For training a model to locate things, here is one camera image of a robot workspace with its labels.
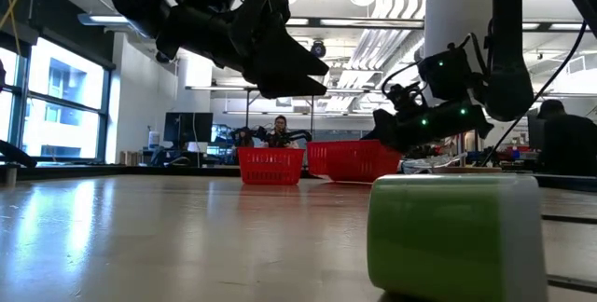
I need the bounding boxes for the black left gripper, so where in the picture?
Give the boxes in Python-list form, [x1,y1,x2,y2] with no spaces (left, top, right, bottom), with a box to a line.
[155,6,331,101]

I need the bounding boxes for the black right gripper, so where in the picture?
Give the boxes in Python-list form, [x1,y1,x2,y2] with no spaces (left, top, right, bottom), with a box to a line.
[360,100,495,154]

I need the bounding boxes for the red plastic basket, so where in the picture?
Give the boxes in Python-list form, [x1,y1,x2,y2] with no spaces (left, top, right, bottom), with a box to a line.
[306,139,403,185]
[237,146,306,186]

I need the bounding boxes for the green white plug charger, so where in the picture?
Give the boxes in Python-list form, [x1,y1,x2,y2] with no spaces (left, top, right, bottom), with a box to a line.
[367,173,597,302]

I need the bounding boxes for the ceiling light strip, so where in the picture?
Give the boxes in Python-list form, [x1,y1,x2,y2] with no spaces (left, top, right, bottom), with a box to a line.
[78,12,423,29]

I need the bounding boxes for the black computer monitor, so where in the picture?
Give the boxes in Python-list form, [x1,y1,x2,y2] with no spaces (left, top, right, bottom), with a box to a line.
[163,112,215,150]

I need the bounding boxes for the white shade table lamp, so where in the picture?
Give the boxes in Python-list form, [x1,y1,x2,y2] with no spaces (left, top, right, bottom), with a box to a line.
[423,0,506,175]

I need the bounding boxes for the brown cardboard boxes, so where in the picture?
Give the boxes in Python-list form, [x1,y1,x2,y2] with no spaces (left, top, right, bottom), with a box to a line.
[118,150,144,166]

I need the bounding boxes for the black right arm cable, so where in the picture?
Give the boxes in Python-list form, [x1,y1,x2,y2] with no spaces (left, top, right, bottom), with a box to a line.
[481,21,588,167]

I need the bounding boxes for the dark window frame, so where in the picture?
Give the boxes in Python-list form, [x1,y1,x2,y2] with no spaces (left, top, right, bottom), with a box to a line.
[0,17,117,166]

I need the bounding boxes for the grey short post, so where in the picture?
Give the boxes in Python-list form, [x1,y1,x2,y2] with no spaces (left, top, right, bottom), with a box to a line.
[5,161,19,187]

